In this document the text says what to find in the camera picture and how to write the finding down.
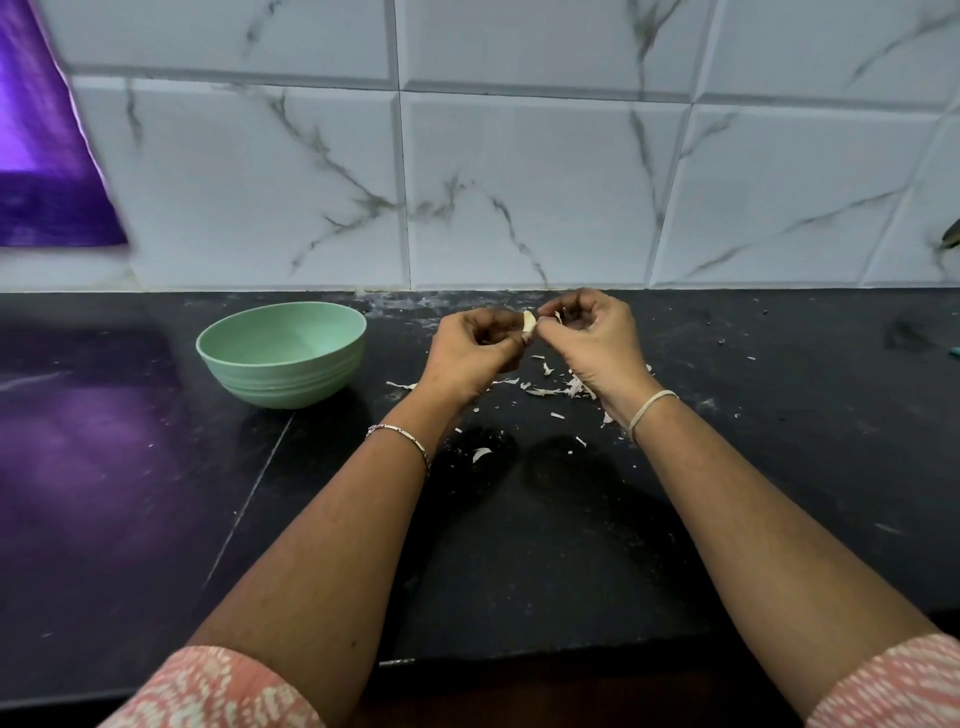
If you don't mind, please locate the person's right hand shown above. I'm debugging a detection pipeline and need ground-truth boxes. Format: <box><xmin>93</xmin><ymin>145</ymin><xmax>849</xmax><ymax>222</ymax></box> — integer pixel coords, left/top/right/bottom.
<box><xmin>535</xmin><ymin>288</ymin><xmax>660</xmax><ymax>428</ymax></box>

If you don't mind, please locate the person's right forearm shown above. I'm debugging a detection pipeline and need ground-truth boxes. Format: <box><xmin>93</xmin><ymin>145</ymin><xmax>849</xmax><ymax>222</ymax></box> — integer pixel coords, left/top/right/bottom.
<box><xmin>630</xmin><ymin>402</ymin><xmax>935</xmax><ymax>714</ymax></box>

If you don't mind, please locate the person's left hand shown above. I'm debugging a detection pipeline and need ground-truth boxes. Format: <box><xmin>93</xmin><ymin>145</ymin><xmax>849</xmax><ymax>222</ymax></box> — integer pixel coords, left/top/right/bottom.
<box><xmin>417</xmin><ymin>306</ymin><xmax>531</xmax><ymax>410</ymax></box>

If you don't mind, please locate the pink patterned right sleeve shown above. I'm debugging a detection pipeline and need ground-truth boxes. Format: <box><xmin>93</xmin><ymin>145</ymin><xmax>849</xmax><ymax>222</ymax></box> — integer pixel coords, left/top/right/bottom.
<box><xmin>804</xmin><ymin>631</ymin><xmax>960</xmax><ymax>728</ymax></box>

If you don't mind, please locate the pile of white garlic peels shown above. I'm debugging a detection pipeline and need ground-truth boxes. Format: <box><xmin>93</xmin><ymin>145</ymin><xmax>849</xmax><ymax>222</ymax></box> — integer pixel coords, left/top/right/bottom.
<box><xmin>492</xmin><ymin>357</ymin><xmax>617</xmax><ymax>449</ymax></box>

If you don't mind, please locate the silver right wrist bracelet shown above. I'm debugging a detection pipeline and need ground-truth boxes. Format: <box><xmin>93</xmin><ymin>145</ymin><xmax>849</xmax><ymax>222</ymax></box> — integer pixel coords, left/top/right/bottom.
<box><xmin>625</xmin><ymin>388</ymin><xmax>681</xmax><ymax>444</ymax></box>

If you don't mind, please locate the pink patterned left sleeve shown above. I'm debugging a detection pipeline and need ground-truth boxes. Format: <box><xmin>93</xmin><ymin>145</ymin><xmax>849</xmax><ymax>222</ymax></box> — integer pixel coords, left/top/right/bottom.
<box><xmin>96</xmin><ymin>645</ymin><xmax>327</xmax><ymax>728</ymax></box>

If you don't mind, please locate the mint green bowl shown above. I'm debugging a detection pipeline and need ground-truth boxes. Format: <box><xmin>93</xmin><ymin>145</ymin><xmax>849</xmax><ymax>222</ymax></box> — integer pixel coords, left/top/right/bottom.
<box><xmin>195</xmin><ymin>300</ymin><xmax>371</xmax><ymax>411</ymax></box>

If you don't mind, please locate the silver wrist bracelet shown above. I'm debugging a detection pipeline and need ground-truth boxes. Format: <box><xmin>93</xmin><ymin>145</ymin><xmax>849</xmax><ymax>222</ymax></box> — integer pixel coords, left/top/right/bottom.
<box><xmin>364</xmin><ymin>423</ymin><xmax>434</xmax><ymax>477</ymax></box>
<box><xmin>625</xmin><ymin>388</ymin><xmax>681</xmax><ymax>444</ymax></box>

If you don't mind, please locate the purple cloth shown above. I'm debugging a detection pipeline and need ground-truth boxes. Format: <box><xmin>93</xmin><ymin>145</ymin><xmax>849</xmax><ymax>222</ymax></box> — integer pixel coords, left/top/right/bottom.
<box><xmin>0</xmin><ymin>0</ymin><xmax>131</xmax><ymax>249</ymax></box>

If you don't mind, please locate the silver left wrist bracelet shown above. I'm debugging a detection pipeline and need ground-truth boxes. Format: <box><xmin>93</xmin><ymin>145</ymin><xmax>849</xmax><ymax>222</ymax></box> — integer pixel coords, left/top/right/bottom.
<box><xmin>364</xmin><ymin>423</ymin><xmax>434</xmax><ymax>477</ymax></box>

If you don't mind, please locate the pink patterned sleeve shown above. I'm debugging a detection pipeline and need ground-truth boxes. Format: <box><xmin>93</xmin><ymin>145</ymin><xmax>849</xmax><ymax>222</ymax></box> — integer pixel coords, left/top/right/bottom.
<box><xmin>96</xmin><ymin>645</ymin><xmax>327</xmax><ymax>728</ymax></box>
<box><xmin>804</xmin><ymin>631</ymin><xmax>960</xmax><ymax>728</ymax></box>

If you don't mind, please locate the person's left forearm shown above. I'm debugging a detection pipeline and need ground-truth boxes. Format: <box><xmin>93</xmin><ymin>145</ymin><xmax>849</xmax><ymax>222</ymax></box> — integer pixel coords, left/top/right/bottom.
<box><xmin>187</xmin><ymin>397</ymin><xmax>452</xmax><ymax>707</ymax></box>

